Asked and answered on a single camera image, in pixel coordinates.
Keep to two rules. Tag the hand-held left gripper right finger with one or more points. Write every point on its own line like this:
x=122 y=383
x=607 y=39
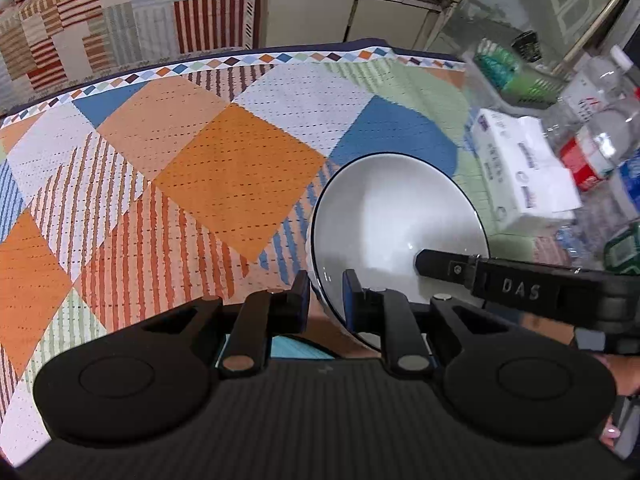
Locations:
x=351 y=300

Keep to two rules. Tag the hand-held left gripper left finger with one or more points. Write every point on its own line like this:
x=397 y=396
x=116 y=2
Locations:
x=299 y=305

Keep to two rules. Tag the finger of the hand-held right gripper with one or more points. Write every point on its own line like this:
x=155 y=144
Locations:
x=515 y=290

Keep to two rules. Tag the white dark-rimmed bowl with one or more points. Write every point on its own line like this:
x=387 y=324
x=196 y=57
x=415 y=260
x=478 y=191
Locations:
x=390 y=200

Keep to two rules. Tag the person's right hand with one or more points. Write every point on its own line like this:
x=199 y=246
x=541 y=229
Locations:
x=615 y=375

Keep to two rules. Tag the white tissue pack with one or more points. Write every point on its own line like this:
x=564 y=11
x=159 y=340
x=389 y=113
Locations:
x=525 y=170

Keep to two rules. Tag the blue label water bottle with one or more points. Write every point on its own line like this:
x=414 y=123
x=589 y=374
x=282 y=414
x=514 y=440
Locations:
x=631 y=185

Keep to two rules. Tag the patchwork checkered tablecloth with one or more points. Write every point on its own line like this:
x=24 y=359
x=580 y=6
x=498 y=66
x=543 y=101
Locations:
x=175 y=185

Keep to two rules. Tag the green plastic basket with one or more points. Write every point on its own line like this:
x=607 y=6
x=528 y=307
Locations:
x=515 y=75

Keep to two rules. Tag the clear plastic bottle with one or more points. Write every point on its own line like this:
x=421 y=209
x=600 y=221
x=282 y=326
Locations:
x=607 y=80

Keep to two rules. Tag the white kitchen cabinet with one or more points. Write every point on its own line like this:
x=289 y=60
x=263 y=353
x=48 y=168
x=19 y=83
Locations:
x=350 y=17

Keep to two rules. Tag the striped patchwork cabinet cloth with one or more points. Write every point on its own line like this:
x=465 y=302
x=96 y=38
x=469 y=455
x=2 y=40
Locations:
x=115 y=25

